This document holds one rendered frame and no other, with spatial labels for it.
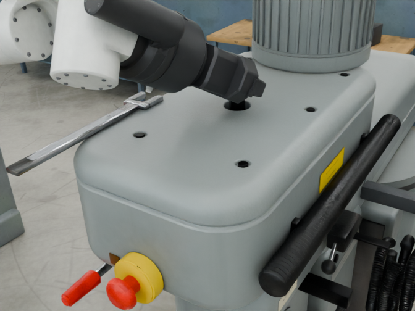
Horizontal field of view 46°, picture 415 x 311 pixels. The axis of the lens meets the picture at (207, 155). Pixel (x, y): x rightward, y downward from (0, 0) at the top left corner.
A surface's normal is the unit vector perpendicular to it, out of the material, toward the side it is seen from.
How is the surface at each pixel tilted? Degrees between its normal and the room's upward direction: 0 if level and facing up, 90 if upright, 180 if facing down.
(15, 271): 0
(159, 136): 0
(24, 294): 0
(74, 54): 53
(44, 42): 79
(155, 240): 90
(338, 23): 90
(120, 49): 71
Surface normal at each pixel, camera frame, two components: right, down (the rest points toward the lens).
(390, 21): -0.55, 0.42
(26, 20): 0.89, 0.00
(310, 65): -0.14, 0.48
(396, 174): -0.04, -0.88
